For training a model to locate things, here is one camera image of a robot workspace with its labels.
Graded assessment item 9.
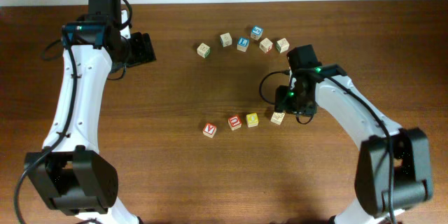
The natural block green print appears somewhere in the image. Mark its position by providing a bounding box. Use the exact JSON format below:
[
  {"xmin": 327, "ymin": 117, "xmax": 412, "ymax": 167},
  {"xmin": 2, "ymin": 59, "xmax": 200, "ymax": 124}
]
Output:
[{"xmin": 197, "ymin": 43, "xmax": 211, "ymax": 58}]

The blue number five block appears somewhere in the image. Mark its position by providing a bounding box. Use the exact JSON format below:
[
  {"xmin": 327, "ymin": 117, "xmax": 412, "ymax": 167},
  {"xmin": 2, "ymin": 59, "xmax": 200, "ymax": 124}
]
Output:
[{"xmin": 250, "ymin": 26, "xmax": 263, "ymax": 41}]

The natural block grey print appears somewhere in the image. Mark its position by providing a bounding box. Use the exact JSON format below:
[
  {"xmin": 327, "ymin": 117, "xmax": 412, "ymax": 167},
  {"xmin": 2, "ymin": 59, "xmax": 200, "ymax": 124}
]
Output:
[{"xmin": 220, "ymin": 33, "xmax": 232, "ymax": 47}]

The yellow wooden block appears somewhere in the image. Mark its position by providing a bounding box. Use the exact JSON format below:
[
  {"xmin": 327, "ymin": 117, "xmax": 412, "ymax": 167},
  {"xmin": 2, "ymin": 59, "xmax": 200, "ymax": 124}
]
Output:
[{"xmin": 246, "ymin": 113, "xmax": 259, "ymax": 127}]

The natural block red print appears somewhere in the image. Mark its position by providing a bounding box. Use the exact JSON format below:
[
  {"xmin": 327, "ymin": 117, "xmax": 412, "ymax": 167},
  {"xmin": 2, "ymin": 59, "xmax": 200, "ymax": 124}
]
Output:
[{"xmin": 259, "ymin": 38, "xmax": 273, "ymax": 53}]

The red letter U block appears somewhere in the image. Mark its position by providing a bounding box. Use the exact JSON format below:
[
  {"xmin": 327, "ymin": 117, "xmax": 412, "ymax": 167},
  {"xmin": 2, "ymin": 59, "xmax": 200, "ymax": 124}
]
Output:
[{"xmin": 227, "ymin": 115, "xmax": 242, "ymax": 131}]

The red letter A block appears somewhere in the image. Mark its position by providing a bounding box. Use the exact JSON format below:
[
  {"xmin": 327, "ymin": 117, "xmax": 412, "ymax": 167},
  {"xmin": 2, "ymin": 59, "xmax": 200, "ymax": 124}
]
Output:
[{"xmin": 202, "ymin": 122, "xmax": 217, "ymax": 138}]

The blue letter H block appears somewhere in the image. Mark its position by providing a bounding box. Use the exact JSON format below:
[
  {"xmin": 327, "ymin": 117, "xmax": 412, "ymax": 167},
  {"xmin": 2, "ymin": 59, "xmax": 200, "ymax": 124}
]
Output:
[{"xmin": 237, "ymin": 37, "xmax": 250, "ymax": 52}]

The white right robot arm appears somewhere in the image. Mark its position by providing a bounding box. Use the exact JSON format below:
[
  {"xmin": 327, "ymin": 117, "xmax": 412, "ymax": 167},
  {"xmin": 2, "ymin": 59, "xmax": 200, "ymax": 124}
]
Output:
[{"xmin": 274, "ymin": 64, "xmax": 433, "ymax": 223}]

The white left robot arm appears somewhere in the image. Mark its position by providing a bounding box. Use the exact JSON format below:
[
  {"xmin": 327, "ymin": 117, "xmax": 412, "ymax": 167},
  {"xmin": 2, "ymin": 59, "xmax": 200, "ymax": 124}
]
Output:
[{"xmin": 18, "ymin": 4, "xmax": 155, "ymax": 223}]

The natural block brown picture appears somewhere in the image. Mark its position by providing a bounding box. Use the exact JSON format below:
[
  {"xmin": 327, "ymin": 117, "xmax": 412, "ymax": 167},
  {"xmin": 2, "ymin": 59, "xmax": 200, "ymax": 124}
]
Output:
[{"xmin": 270, "ymin": 112, "xmax": 285, "ymax": 125}]

